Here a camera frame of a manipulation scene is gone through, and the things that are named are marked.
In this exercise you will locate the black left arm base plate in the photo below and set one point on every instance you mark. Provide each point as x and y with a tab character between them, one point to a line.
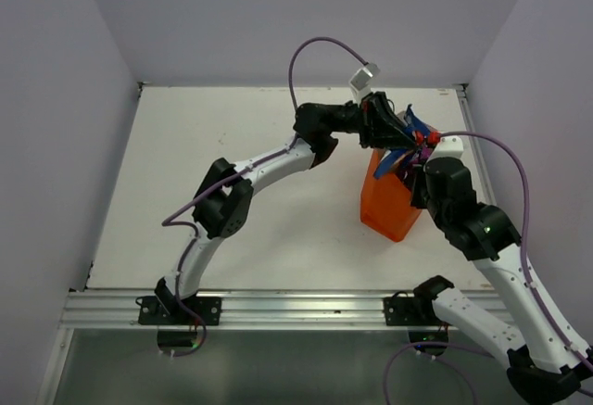
153	313

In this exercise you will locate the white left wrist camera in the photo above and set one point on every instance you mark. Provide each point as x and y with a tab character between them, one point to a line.
360	82

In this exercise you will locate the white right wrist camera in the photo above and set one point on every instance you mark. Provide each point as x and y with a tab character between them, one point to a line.
440	146

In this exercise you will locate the magenta purple snack bag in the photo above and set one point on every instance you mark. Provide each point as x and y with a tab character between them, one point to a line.
424	152

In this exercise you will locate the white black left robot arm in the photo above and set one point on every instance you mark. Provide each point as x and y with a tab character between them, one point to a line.
221	204

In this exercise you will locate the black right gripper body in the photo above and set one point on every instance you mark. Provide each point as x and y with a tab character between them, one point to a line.
422	200

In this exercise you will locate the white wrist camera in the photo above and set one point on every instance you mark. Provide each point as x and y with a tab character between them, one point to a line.
360	82
440	146

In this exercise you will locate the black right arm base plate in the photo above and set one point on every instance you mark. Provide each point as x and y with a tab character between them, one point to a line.
405	309

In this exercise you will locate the front aluminium rail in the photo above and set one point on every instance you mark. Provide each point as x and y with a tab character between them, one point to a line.
241	310

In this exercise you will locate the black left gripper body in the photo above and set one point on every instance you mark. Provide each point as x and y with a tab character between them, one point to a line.
369	125

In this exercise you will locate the orange paper bag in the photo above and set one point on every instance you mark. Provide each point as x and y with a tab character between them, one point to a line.
385	203

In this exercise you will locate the blue white snack bag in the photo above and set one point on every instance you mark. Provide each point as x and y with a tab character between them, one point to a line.
400	161

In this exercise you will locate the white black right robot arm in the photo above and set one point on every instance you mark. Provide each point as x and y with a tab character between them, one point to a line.
545	359

